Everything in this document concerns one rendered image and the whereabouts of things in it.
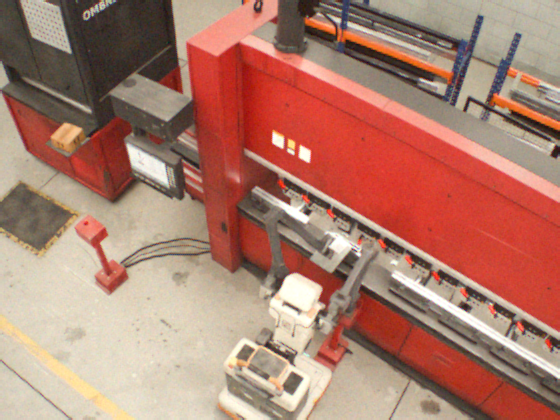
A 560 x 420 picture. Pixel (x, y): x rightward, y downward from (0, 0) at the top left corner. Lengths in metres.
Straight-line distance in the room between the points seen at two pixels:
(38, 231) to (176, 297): 1.57
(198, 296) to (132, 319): 0.60
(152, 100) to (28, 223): 2.56
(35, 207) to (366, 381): 3.55
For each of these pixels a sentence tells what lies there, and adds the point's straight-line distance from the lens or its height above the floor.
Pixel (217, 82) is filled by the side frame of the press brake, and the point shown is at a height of 2.11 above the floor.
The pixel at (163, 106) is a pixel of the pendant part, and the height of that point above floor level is 1.95.
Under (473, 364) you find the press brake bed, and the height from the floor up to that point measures 0.74.
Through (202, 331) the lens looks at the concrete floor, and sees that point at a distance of 4.60.
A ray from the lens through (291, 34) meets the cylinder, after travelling 3.10.
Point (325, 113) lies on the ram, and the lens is 3.12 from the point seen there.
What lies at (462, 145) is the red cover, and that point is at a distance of 2.78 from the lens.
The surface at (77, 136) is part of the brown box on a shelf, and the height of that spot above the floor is 1.08.
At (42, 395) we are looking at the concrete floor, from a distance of 4.69.
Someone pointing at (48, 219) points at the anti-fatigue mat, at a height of 0.01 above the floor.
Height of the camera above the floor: 4.12
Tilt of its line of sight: 52 degrees down
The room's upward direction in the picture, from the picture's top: 3 degrees clockwise
